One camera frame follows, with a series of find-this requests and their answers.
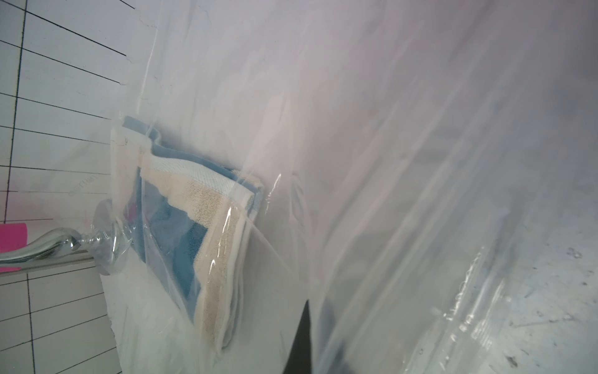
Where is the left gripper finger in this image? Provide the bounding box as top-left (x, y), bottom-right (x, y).
top-left (283, 301), bottom-right (312, 374)

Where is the blue and cream towel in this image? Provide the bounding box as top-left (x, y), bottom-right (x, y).
top-left (111, 117), bottom-right (263, 353)

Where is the clear plastic vacuum bag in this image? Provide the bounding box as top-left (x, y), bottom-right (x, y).
top-left (103, 1), bottom-right (597, 373)

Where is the chrome cup holder stand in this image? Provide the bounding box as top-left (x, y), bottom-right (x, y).
top-left (1, 199), bottom-right (133, 276)

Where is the pink plastic cup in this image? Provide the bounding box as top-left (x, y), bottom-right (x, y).
top-left (0, 223), bottom-right (28, 254)

